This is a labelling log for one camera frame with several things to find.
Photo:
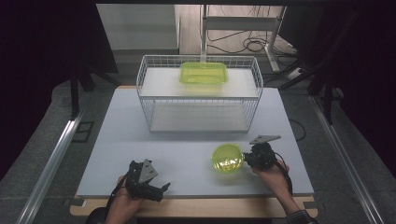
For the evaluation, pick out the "person's right hand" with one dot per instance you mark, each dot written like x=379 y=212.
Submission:
x=274 y=177

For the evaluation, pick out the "aluminium floor rail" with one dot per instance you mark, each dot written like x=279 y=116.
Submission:
x=345 y=161
x=49 y=168

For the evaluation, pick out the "white power strip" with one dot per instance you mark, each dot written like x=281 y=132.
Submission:
x=294 y=74

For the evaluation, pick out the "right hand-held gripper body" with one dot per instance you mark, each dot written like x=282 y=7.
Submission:
x=263 y=155

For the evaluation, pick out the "person's left hand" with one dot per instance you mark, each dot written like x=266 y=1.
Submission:
x=124 y=202

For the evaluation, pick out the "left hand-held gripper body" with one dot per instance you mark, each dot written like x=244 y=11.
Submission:
x=141 y=180

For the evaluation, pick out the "white metal desk frame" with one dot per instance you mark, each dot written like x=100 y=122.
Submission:
x=239 y=25

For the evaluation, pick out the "white cabinet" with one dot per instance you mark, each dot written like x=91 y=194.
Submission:
x=137 y=26

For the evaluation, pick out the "rectangular green plastic container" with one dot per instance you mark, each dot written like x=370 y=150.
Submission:
x=203 y=73

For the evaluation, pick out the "black metal stand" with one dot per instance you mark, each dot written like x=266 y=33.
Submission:
x=76 y=90
x=323 y=84

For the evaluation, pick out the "round green plastic bowl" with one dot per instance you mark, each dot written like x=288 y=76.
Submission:
x=227 y=158

